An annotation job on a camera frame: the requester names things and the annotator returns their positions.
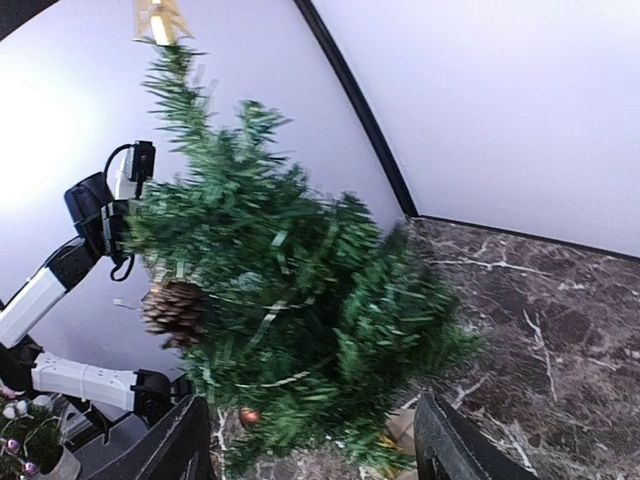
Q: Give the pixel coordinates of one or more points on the background decorated potted tree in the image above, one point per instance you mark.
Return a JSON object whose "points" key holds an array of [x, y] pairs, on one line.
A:
{"points": [[32, 445]]}

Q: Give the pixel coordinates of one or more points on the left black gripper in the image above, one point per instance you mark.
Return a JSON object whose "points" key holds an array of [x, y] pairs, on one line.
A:
{"points": [[98, 217]]}

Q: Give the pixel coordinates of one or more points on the gold gift box ornament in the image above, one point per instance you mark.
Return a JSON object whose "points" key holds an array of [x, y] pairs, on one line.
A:
{"points": [[384, 441]]}

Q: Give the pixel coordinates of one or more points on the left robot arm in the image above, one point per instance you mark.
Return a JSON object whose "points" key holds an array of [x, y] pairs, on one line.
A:
{"points": [[60, 330]]}

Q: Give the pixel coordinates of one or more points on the small green christmas tree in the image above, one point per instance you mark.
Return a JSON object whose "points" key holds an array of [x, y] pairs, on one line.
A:
{"points": [[317, 317]]}

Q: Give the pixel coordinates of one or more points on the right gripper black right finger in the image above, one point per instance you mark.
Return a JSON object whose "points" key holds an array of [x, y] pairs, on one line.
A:
{"points": [[441, 433]]}

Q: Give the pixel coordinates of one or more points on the brown ball ornament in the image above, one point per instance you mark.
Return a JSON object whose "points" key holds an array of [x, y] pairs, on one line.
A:
{"points": [[249, 417]]}

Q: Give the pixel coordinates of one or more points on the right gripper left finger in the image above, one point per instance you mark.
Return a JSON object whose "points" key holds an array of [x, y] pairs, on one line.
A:
{"points": [[175, 448]]}

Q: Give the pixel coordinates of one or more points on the right black frame post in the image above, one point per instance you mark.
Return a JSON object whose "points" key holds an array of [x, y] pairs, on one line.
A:
{"points": [[359, 104]]}

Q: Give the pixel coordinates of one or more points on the round wooden tree base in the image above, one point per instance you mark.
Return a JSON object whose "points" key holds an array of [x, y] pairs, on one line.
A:
{"points": [[400, 424]]}

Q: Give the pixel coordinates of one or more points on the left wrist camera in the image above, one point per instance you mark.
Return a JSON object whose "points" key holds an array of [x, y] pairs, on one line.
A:
{"points": [[134, 171]]}

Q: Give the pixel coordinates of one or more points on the brown pine cone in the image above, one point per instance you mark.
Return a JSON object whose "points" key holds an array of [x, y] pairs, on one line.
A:
{"points": [[177, 309]]}

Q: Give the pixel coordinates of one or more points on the gold star tree topper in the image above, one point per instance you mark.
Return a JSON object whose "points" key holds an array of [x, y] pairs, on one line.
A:
{"points": [[160, 20]]}

